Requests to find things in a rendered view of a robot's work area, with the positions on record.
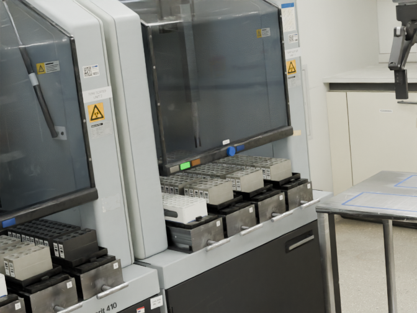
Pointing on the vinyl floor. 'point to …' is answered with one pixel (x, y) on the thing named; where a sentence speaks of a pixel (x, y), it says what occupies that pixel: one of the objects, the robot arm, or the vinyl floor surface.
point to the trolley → (365, 207)
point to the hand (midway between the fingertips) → (416, 89)
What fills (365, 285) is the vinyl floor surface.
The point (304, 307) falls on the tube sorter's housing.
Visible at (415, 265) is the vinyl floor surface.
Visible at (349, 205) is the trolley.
